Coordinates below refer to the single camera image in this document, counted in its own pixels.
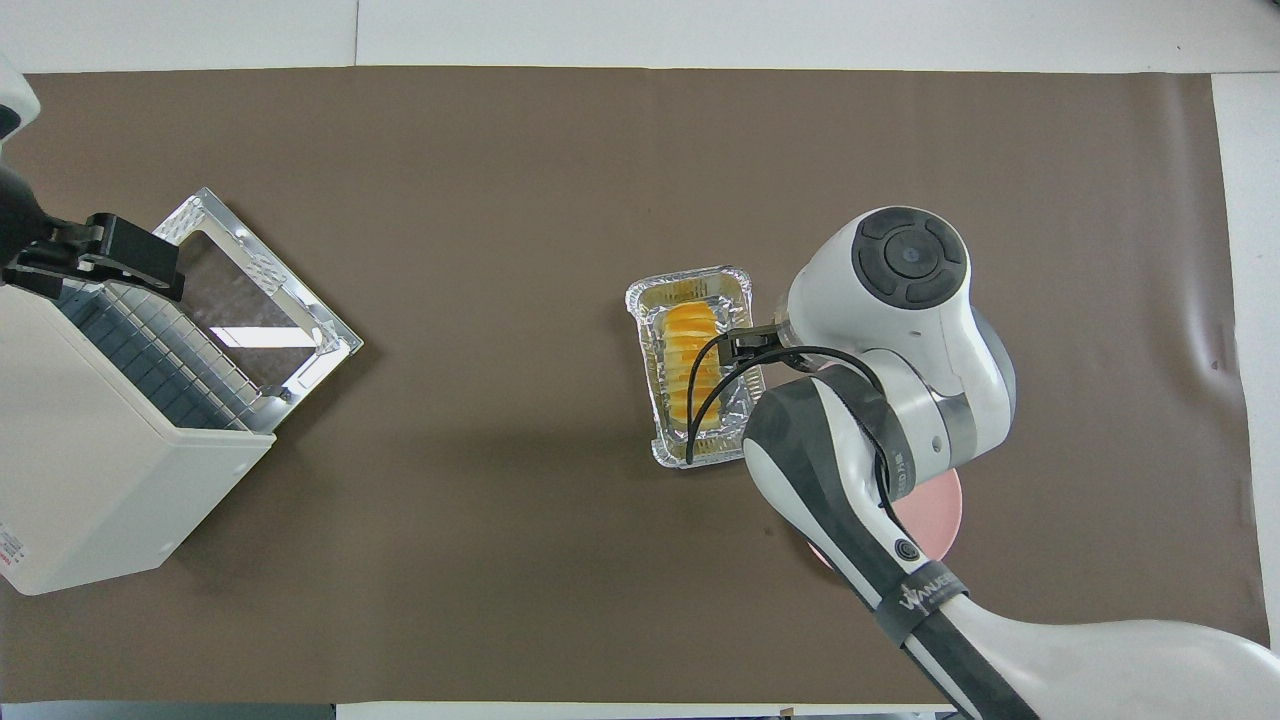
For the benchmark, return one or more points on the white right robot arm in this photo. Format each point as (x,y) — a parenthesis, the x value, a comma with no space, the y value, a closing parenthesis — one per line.
(900,330)

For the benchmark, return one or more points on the chrome glass oven door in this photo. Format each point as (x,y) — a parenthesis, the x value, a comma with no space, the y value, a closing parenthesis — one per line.
(330,335)

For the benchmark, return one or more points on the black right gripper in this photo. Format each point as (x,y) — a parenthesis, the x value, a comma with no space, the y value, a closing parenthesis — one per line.
(755,346)

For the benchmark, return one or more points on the cream white toaster oven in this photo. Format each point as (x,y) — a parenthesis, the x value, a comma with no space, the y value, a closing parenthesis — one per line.
(100,480)

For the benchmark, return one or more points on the aluminium foil tray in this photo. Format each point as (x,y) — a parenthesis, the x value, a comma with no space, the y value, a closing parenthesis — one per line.
(690,285)

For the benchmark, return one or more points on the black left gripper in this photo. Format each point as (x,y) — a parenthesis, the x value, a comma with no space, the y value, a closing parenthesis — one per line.
(40,250)

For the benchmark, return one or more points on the golden sliced bread loaf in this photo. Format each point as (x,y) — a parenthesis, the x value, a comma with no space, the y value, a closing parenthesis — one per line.
(685,340)

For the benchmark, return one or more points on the brown table mat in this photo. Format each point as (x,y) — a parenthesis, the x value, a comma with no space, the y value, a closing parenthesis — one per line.
(450,550)

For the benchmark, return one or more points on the pink round plate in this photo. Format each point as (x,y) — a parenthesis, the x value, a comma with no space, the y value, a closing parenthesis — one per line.
(930,520)

